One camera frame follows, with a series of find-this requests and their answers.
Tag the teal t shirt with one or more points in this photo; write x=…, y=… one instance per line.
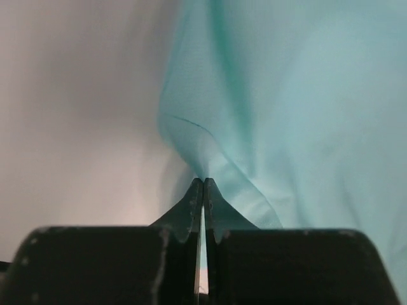
x=297, y=108

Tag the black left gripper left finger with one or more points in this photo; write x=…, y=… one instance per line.
x=155, y=264

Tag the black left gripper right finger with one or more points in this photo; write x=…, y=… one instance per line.
x=248, y=265

